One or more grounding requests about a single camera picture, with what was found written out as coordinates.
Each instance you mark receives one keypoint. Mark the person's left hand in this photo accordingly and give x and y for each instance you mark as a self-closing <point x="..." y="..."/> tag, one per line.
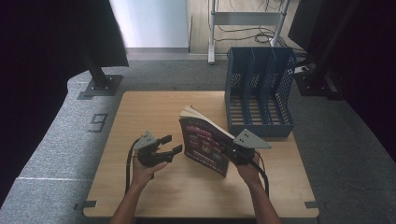
<point x="146" y="174"/>

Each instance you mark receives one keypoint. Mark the white metal stand frame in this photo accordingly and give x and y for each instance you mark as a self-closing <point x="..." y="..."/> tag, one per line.
<point x="246" y="18"/>

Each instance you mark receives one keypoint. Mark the purple paperback book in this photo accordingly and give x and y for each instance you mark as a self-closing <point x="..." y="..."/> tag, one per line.
<point x="202" y="146"/>

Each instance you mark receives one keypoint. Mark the black metal stand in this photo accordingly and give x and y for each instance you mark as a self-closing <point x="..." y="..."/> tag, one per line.
<point x="101" y="82"/>
<point x="314" y="84"/>

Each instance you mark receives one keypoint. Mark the wooden table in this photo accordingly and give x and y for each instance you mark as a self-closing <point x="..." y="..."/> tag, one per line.
<point x="149" y="112"/>

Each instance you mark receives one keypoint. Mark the white power strip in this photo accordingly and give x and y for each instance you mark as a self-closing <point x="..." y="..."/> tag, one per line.
<point x="301" y="69"/>

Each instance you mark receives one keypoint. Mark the blue mesh file rack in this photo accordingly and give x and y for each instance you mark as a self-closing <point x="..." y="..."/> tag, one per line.
<point x="260" y="124"/>

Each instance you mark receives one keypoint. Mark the person's right hand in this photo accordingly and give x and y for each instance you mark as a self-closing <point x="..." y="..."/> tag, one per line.
<point x="247" y="172"/>

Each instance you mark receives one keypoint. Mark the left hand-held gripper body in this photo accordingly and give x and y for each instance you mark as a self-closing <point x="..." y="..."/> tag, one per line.
<point x="149" y="154"/>

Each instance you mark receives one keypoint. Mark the dark curtain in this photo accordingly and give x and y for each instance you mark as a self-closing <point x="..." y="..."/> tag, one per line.
<point x="367" y="62"/>
<point x="46" y="62"/>

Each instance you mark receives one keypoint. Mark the grey tape number mark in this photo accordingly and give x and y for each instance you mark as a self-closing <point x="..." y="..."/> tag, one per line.
<point x="99" y="123"/>

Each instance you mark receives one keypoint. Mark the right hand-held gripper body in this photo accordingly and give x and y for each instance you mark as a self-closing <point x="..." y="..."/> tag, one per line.
<point x="249" y="143"/>

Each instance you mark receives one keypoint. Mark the grey tape strip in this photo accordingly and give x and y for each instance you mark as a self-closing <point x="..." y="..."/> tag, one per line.
<point x="87" y="204"/>
<point x="313" y="204"/>

